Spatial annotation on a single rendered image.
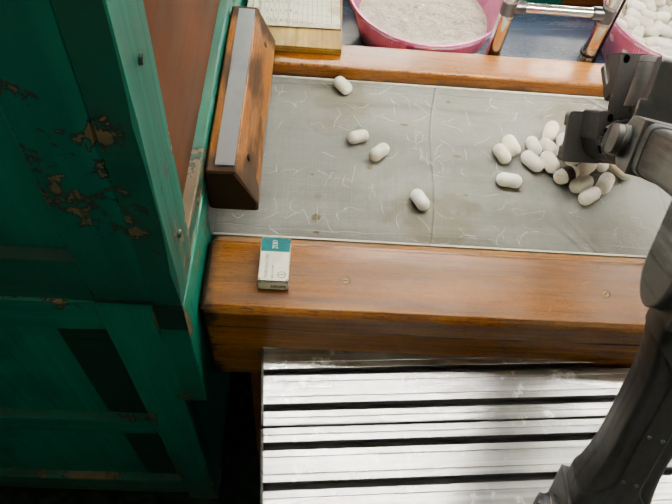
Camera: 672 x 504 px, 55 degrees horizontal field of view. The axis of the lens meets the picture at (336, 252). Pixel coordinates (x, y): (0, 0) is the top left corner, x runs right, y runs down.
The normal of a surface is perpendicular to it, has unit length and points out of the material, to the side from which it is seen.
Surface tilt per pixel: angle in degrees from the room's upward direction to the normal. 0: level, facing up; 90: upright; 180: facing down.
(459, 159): 0
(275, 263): 0
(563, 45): 0
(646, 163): 86
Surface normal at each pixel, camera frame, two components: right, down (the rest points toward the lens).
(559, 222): 0.07, -0.55
